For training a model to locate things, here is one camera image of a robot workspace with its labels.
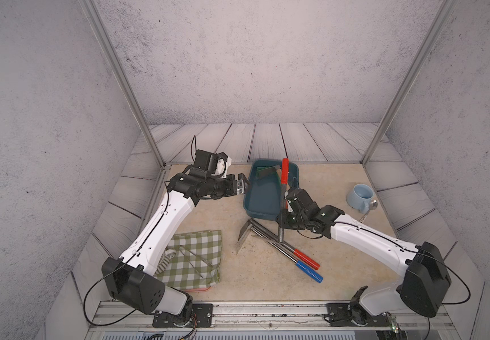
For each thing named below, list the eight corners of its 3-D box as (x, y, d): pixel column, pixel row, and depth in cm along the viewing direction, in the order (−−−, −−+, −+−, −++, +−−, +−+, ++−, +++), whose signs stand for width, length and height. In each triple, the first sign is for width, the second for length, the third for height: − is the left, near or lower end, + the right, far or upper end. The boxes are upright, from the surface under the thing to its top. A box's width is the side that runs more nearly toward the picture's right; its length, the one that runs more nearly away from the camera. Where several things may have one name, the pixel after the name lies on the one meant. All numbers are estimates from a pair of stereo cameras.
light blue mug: (351, 214, 101) (357, 205, 95) (344, 193, 109) (349, 183, 103) (372, 214, 101) (379, 205, 95) (363, 193, 109) (369, 183, 103)
